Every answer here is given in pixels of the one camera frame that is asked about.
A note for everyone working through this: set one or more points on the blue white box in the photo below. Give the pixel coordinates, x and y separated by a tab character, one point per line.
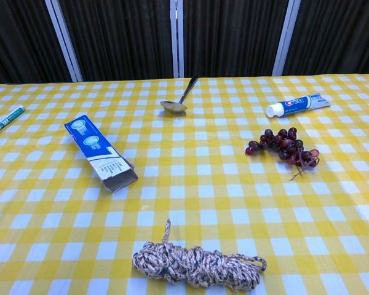
92	144

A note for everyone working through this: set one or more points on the white blue toothpaste tube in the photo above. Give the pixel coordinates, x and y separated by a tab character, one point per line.
295	105

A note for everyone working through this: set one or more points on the yellow white checked tablecloth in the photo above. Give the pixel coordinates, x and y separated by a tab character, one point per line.
203	190

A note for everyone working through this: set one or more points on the dark red grape bunch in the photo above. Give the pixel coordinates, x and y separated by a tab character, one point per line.
283	144

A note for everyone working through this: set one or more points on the dark corrugated partition panel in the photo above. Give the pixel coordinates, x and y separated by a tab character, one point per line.
18	40
341	33
120	37
230	37

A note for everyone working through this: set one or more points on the green white marker pen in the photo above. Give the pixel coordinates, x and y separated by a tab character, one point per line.
6	120

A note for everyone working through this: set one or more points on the white partition post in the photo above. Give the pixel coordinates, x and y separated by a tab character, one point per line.
176	37
284	40
66	46

